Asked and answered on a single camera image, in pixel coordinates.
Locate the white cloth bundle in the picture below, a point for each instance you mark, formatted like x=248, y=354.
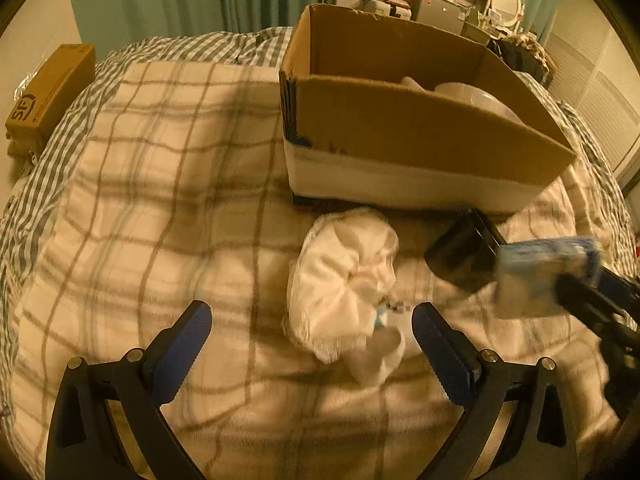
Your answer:
x=340, y=280

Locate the beige plaid blanket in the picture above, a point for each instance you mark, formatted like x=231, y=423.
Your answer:
x=175, y=220

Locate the white louvred wardrobe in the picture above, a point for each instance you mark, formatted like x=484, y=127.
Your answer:
x=595, y=70

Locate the black glossy case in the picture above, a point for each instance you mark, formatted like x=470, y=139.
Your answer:
x=462, y=252

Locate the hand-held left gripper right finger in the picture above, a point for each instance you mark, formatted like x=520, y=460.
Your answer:
x=440, y=347

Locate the blue and white packet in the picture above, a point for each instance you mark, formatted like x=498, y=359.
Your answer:
x=542, y=280

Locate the small brown cardboard box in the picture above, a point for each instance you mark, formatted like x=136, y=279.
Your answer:
x=47, y=92

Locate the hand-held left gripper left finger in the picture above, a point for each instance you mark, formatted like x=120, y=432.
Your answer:
x=192, y=340

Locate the white oval mirror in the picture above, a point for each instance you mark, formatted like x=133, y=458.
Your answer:
x=507, y=5

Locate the dark bag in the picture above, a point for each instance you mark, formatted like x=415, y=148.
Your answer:
x=520, y=57

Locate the clear plastic container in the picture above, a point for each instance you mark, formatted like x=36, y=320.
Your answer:
x=475, y=97

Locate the grey gingham duvet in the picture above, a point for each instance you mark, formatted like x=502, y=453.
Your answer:
x=45, y=170

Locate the grey cabinet box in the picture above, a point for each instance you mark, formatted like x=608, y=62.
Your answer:
x=445, y=7

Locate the white desktop device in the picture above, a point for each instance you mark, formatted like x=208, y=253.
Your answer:
x=387, y=7

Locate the large cardboard box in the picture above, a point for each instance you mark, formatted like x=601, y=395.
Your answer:
x=400, y=130

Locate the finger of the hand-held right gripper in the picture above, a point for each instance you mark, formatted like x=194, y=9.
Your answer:
x=587, y=300
x=617, y=282

